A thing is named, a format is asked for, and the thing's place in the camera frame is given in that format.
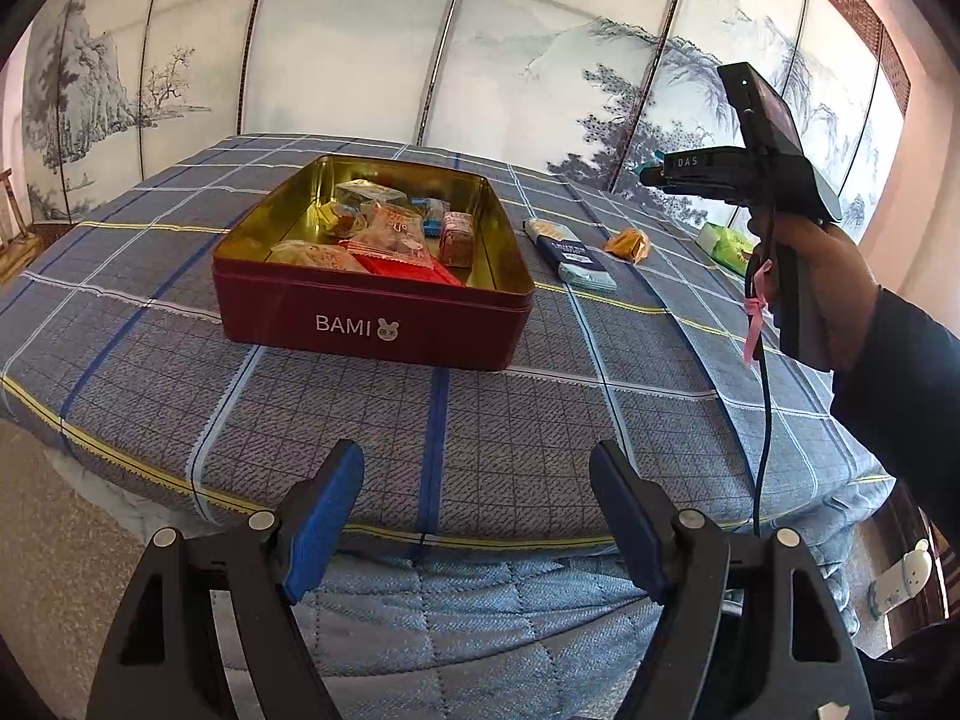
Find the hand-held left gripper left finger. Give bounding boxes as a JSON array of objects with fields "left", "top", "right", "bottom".
[{"left": 86, "top": 439, "right": 366, "bottom": 720}]

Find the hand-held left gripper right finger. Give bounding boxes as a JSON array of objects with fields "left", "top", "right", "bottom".
[{"left": 589, "top": 441, "right": 877, "bottom": 720}]

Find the red tin box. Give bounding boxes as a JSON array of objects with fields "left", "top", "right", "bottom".
[{"left": 210, "top": 154, "right": 536, "bottom": 372}]

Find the person's right forearm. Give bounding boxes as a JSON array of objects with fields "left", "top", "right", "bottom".
[{"left": 829, "top": 286, "right": 960, "bottom": 481}]

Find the person's right hand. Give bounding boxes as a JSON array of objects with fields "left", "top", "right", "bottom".
[{"left": 746, "top": 206, "right": 880, "bottom": 372}]

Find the small orange wrapped snack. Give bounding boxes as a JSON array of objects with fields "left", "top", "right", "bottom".
[{"left": 606, "top": 229, "right": 652, "bottom": 265}]

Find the light green packet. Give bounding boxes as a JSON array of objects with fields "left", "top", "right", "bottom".
[{"left": 696, "top": 223, "right": 757, "bottom": 276}]

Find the plaid grey bed sheet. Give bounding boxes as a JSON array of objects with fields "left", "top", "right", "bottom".
[{"left": 0, "top": 133, "right": 897, "bottom": 548}]

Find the blue white snack packet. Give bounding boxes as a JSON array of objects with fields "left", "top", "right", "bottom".
[{"left": 523, "top": 217, "right": 617, "bottom": 293}]

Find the pink ribbon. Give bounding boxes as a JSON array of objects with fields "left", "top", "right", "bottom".
[{"left": 741, "top": 251, "right": 773, "bottom": 368}]

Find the quilted blue blanket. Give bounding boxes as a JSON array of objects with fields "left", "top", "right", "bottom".
[{"left": 56, "top": 457, "right": 908, "bottom": 720}]

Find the brown lattice window panel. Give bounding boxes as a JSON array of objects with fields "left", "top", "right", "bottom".
[{"left": 806, "top": 0, "right": 912, "bottom": 128}]

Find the pink brown wrapped cake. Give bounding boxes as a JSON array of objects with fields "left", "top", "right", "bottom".
[{"left": 439, "top": 211, "right": 476, "bottom": 268}]

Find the blue wrapped candy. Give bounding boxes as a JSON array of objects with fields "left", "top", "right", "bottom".
[{"left": 409, "top": 197, "right": 451, "bottom": 238}]

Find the pink white snack packet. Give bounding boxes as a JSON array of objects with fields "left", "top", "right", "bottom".
[{"left": 362, "top": 202, "right": 445, "bottom": 265}]

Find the red snack packet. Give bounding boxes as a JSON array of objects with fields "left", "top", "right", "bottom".
[{"left": 341, "top": 240, "right": 467, "bottom": 288}]

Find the white slipper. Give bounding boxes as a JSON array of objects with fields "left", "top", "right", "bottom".
[{"left": 870, "top": 540, "right": 935, "bottom": 620}]

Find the clear packet brown snack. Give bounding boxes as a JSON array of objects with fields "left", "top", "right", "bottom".
[{"left": 334, "top": 180, "right": 410, "bottom": 241}]

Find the painted folding screen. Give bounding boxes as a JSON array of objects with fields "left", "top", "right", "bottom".
[{"left": 22, "top": 0, "right": 901, "bottom": 241}]

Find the wooden chair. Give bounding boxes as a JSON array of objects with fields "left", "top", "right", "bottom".
[{"left": 0, "top": 169, "right": 42, "bottom": 278}]

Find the black cable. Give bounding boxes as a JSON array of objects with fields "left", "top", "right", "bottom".
[{"left": 742, "top": 240, "right": 775, "bottom": 541}]

